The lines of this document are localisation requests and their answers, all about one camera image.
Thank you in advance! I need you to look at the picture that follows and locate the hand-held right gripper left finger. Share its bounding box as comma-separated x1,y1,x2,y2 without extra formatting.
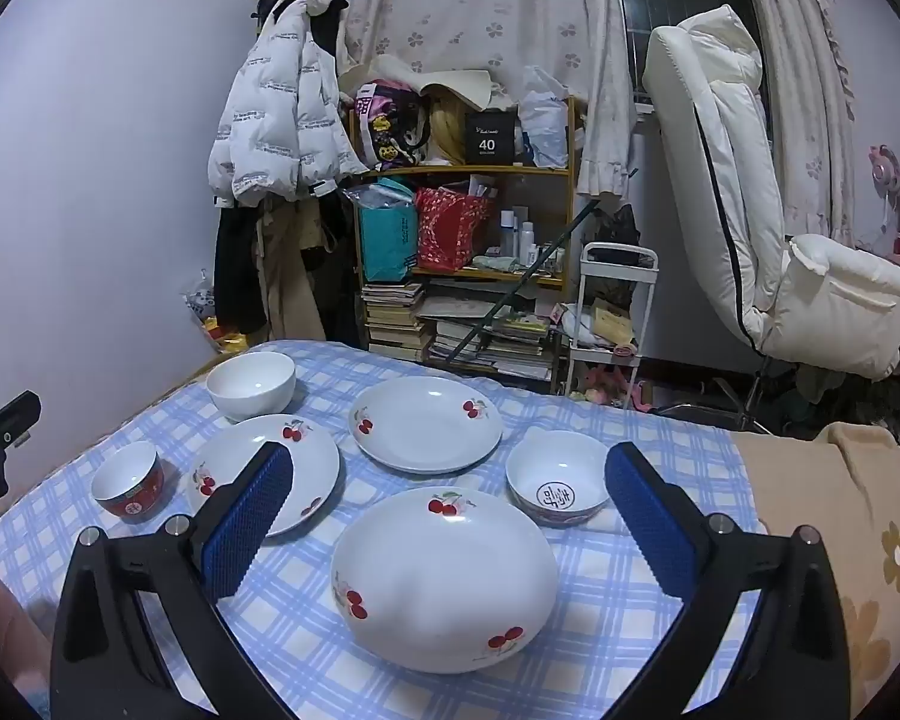
49,439,297,720

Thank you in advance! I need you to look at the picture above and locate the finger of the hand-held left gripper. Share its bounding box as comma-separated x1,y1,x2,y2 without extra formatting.
0,388,43,460

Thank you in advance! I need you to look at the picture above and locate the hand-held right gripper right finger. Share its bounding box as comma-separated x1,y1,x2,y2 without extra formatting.
604,441,852,720

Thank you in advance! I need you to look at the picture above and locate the white cherry plate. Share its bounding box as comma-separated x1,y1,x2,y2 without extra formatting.
330,487,560,674
349,376,503,475
187,414,341,539

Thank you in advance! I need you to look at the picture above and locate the red and grey patterned bowl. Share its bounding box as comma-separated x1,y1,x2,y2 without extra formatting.
505,430,614,527

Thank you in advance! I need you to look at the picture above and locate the small red patterned bowl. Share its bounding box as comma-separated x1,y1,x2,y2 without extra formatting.
90,441,166,524

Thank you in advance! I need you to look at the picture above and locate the plain white bowl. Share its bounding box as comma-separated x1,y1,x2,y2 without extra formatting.
206,351,297,422

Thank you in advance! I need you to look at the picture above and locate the pink plush toy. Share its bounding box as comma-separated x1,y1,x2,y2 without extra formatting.
577,364,646,410

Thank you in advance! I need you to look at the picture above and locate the beige flower blanket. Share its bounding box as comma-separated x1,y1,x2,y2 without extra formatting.
727,420,900,720

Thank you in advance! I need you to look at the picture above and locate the yellow package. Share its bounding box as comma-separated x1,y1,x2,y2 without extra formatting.
206,319,248,355

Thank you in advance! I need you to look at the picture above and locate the dotted plastic bag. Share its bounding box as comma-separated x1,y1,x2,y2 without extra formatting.
184,270,222,331

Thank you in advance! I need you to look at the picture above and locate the stack of old books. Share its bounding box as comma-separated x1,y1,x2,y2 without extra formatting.
360,281,430,361

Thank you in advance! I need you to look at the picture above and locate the white trolley cart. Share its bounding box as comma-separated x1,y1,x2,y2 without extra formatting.
559,241,659,410

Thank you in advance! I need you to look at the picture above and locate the beige hanging coat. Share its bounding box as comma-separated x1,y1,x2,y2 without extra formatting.
259,195,331,342

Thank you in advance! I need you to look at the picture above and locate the black hanging coat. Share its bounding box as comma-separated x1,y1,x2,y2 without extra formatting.
214,199,271,335

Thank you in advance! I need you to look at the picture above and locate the blue checked bedsheet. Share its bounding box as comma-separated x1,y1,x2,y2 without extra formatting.
0,340,766,720

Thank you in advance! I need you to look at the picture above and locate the dark green pole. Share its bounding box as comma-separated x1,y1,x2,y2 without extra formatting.
450,202,597,361

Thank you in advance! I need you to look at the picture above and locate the teal paper bag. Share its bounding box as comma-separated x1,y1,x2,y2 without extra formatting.
356,180,419,284

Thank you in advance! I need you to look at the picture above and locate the white recliner chair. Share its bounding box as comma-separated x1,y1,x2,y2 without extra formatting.
641,4,900,432

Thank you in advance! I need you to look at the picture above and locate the red patterned bag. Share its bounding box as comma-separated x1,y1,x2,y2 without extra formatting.
414,186,496,272

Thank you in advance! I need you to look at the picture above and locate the wooden shelf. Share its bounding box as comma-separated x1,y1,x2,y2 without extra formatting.
349,94,578,361

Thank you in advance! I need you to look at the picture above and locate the white puffer jacket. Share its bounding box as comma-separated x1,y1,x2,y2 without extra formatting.
208,0,368,209

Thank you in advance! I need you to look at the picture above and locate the white plastic bag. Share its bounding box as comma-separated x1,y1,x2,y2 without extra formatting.
519,66,571,170

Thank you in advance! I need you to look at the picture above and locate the colourful printed bag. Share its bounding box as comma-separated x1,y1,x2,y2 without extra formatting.
352,79,428,170

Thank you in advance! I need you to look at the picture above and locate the black box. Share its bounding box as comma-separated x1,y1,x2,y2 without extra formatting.
463,109,521,164

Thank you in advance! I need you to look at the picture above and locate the pink fan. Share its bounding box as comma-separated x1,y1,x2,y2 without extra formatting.
866,142,900,241

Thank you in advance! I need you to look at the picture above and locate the yellow fabric bundle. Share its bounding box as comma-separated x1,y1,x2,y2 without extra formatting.
427,90,467,166

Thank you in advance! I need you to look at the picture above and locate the narrow floral curtain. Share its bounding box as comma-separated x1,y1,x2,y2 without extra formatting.
731,0,871,241

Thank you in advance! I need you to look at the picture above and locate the black hanging garment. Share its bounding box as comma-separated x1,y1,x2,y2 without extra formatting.
251,0,350,65

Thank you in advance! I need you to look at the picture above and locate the wide floral curtain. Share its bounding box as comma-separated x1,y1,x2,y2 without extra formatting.
341,0,642,200

